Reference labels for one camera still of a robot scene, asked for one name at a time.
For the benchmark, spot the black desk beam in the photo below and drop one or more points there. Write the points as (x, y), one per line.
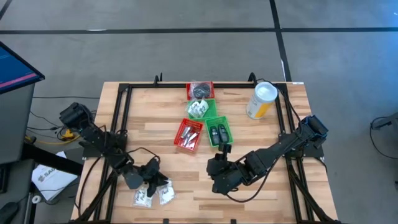
(53, 159)

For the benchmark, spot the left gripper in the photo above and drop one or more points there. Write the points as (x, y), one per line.
(146, 175)

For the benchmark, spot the white tape roll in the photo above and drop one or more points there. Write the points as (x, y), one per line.
(36, 199)

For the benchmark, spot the white yellow wipes canister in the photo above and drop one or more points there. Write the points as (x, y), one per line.
(264, 93)

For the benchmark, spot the dark grey travel bottle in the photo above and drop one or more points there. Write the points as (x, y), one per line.
(223, 133)
(215, 136)

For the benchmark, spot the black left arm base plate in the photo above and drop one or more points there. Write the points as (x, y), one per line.
(88, 152)

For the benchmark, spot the red plastic basket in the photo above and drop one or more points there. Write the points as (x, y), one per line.
(180, 144)
(188, 85)

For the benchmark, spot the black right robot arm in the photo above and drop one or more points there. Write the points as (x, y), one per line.
(280, 147)

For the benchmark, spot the bagged silver nail clipper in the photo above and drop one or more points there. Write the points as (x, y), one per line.
(193, 137)
(189, 136)
(187, 141)
(185, 132)

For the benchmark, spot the monitor with blue screen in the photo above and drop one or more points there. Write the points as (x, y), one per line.
(12, 70)

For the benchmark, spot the black aluminium table frame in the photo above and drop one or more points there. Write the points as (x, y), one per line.
(149, 85)

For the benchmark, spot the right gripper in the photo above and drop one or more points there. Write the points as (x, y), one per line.
(225, 179)

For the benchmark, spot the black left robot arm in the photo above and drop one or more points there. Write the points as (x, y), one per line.
(102, 140)

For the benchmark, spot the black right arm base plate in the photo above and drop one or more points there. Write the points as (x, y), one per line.
(315, 152)

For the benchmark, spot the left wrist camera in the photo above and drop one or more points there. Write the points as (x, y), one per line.
(153, 163)

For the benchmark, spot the green plastic basket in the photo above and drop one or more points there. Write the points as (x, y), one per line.
(230, 124)
(213, 112)

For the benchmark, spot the white paper booklet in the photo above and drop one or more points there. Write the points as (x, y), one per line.
(51, 183)

